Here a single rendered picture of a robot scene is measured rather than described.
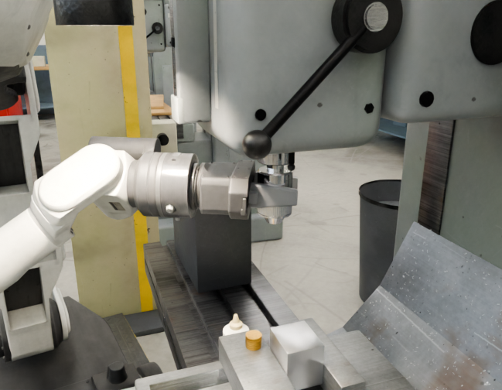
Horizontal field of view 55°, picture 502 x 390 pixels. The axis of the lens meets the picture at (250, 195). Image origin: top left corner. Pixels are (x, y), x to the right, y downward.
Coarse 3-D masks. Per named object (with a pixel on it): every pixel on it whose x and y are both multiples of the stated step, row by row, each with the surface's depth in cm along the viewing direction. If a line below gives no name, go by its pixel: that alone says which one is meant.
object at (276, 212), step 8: (272, 184) 62; (280, 184) 62; (288, 184) 63; (264, 208) 64; (272, 208) 63; (280, 208) 63; (288, 208) 64; (264, 216) 64; (272, 216) 64; (280, 216) 64; (288, 216) 64
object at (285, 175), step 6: (264, 168) 64; (258, 174) 63; (264, 174) 62; (270, 174) 62; (276, 174) 62; (282, 174) 62; (288, 174) 62; (270, 180) 62; (276, 180) 62; (282, 180) 62
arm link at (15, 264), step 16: (16, 224) 62; (32, 224) 62; (0, 240) 61; (16, 240) 61; (32, 240) 61; (48, 240) 62; (0, 256) 60; (16, 256) 61; (32, 256) 62; (0, 272) 60; (16, 272) 62; (0, 288) 62
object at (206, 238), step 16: (176, 224) 113; (192, 224) 98; (208, 224) 96; (224, 224) 98; (240, 224) 99; (176, 240) 116; (192, 240) 100; (208, 240) 97; (224, 240) 99; (240, 240) 100; (192, 256) 101; (208, 256) 99; (224, 256) 100; (240, 256) 101; (192, 272) 103; (208, 272) 100; (224, 272) 101; (240, 272) 103; (208, 288) 101; (224, 288) 102
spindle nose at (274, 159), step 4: (268, 156) 61; (272, 156) 61; (276, 156) 61; (280, 156) 61; (284, 156) 61; (288, 156) 62; (260, 160) 62; (264, 160) 62; (268, 160) 61; (272, 160) 61; (276, 160) 61; (280, 160) 61; (284, 160) 61; (264, 164) 62; (268, 164) 61; (272, 164) 61; (276, 164) 61; (280, 164) 61; (284, 164) 62; (288, 164) 62
